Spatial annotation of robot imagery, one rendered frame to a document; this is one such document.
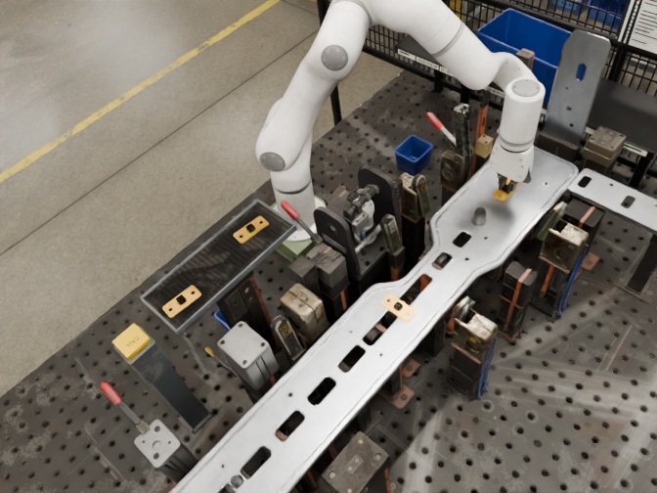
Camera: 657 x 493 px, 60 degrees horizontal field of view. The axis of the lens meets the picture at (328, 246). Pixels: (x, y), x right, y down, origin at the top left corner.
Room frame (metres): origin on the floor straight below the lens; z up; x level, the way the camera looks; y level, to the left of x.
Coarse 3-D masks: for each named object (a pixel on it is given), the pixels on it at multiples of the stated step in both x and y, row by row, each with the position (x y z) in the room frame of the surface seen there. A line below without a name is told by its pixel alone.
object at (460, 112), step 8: (464, 104) 1.11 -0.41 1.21; (456, 112) 1.09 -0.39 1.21; (464, 112) 1.08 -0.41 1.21; (472, 112) 1.07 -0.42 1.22; (456, 120) 1.09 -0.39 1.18; (464, 120) 1.10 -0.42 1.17; (456, 128) 1.09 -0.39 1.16; (464, 128) 1.10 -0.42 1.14; (456, 136) 1.09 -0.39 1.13; (464, 136) 1.09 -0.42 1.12; (456, 144) 1.09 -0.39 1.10; (464, 144) 1.09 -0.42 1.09; (464, 160) 1.07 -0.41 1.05
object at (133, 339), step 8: (128, 328) 0.68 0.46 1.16; (136, 328) 0.67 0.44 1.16; (120, 336) 0.66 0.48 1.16; (128, 336) 0.65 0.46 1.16; (136, 336) 0.65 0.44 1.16; (144, 336) 0.65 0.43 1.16; (120, 344) 0.64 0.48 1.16; (128, 344) 0.63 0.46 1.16; (136, 344) 0.63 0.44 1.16; (144, 344) 0.63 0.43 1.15; (128, 352) 0.61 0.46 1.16; (136, 352) 0.62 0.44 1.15
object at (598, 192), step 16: (592, 176) 0.97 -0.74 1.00; (576, 192) 0.93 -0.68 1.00; (592, 192) 0.91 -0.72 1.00; (608, 192) 0.90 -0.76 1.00; (624, 192) 0.89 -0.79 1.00; (640, 192) 0.88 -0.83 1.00; (608, 208) 0.85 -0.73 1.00; (624, 208) 0.84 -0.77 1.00; (640, 208) 0.83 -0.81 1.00; (656, 208) 0.82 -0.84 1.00; (640, 224) 0.79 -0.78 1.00; (656, 224) 0.78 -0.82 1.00
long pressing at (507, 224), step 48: (480, 192) 0.99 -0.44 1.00; (528, 192) 0.96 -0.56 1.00; (432, 240) 0.86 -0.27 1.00; (480, 240) 0.83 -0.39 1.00; (384, 288) 0.75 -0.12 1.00; (432, 288) 0.72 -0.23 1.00; (336, 336) 0.64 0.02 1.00; (384, 336) 0.62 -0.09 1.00; (288, 384) 0.55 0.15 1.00; (336, 384) 0.52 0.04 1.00; (240, 432) 0.46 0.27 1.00; (336, 432) 0.42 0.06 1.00; (192, 480) 0.38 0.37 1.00; (288, 480) 0.34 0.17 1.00
